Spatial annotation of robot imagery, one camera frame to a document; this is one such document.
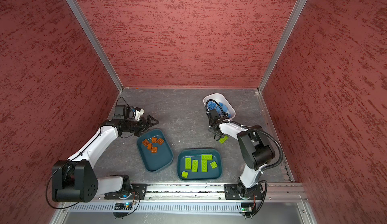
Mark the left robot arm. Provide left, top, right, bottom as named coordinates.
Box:
left=46, top=115, right=159, bottom=203

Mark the white plastic bin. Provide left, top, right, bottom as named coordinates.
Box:
left=203, top=93, right=236, bottom=119

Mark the right aluminium corner post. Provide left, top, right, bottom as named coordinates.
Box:
left=258, top=0, right=307, bottom=94

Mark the right teal bin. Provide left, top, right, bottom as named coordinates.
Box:
left=177, top=148, right=223, bottom=181

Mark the controller board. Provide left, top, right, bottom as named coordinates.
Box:
left=113, top=202, right=133, bottom=212
left=240, top=202, right=257, bottom=213

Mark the blue slope brick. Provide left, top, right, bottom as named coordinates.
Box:
left=219, top=103, right=232, bottom=118

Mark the left teal bin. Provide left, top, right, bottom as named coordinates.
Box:
left=137, top=129, right=174, bottom=173

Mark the green small brick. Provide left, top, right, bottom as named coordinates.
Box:
left=181, top=171, right=188, bottom=179
left=210, top=161, right=218, bottom=169

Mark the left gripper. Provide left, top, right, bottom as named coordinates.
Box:
left=123, top=115, right=159, bottom=136

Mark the green long brick top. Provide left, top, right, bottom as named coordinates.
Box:
left=201, top=160, right=208, bottom=173

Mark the right controller board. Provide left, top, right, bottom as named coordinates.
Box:
left=240, top=202, right=257, bottom=213

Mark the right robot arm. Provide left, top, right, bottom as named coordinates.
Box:
left=207, top=109, right=276, bottom=198

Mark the aluminium corner post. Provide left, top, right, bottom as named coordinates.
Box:
left=258, top=0, right=307, bottom=94
left=66, top=0, right=124, bottom=93

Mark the teal bin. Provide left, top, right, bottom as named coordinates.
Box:
left=137, top=129, right=174, bottom=173
left=177, top=148, right=223, bottom=181

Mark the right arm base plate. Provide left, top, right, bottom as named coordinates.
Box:
left=224, top=184, right=264, bottom=200

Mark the aluminium front rail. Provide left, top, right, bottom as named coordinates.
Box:
left=61, top=181, right=306, bottom=202

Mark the left aluminium corner post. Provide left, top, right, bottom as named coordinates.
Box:
left=66, top=0, right=124, bottom=93

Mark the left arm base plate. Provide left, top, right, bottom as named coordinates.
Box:
left=104, top=183, right=148, bottom=200

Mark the left controller board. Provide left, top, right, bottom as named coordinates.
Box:
left=113, top=202, right=133, bottom=212

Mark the green long brick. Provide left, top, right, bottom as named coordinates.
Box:
left=201, top=155, right=213, bottom=161
left=218, top=135, right=229, bottom=144
left=191, top=160, right=199, bottom=173
left=184, top=157, right=191, bottom=170
left=201, top=160, right=208, bottom=173

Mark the blue long brick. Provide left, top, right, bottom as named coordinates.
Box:
left=208, top=101, right=217, bottom=110

